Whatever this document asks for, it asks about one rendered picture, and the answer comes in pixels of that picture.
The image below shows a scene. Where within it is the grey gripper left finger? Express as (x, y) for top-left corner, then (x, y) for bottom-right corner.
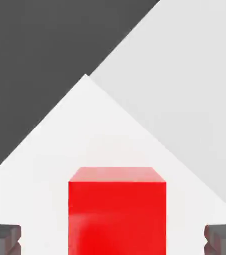
(0, 224), (22, 255)

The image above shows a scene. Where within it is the small red cube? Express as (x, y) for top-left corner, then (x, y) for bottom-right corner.
(68, 167), (167, 255)

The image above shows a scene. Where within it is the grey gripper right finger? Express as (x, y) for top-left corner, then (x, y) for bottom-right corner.
(204, 224), (226, 255)

